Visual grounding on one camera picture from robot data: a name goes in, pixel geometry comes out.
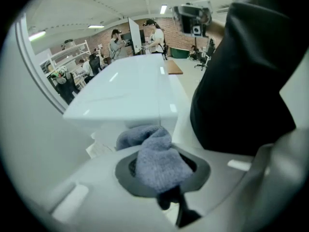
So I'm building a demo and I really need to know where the whiteboard on black stand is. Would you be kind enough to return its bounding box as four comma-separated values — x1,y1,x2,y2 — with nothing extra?
127,16,142,56

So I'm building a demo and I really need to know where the white desk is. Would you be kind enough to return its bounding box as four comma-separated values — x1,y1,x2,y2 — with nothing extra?
168,75,206,151

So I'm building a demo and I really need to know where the dark green tub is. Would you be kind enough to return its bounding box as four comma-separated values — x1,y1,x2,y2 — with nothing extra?
169,46,191,59

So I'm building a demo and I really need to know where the black office chair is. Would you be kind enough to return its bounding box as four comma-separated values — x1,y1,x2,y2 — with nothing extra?
194,38,216,71
54,72,81,105
88,54,102,76

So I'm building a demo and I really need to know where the wooden table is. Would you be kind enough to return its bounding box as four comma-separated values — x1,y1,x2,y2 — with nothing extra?
166,59,184,75

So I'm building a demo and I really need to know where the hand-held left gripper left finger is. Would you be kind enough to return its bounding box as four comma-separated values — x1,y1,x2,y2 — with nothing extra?
49,147,179,232

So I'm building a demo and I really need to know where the person's black shirt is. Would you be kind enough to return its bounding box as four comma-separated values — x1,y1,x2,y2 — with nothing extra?
189,0,309,157

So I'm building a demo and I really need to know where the plush toy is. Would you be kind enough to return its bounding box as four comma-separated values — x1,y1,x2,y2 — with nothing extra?
51,65,69,85

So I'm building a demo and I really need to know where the person's right forearm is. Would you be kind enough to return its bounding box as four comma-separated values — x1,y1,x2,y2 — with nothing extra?
208,20,227,36

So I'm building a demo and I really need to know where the white paper sheet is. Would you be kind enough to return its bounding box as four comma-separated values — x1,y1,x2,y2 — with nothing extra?
85,139,117,160

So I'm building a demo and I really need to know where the blue cleaning cloth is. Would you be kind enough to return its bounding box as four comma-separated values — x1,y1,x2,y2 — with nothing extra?
115,125,195,211

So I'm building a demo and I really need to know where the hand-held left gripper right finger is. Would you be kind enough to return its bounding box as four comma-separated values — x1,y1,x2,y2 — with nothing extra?
171,144,254,228

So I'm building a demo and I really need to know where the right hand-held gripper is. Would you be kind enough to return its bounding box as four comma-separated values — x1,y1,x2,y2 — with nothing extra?
173,0,213,36

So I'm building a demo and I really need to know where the white shelf unit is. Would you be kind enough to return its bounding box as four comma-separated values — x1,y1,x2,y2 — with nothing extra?
39,39,92,82

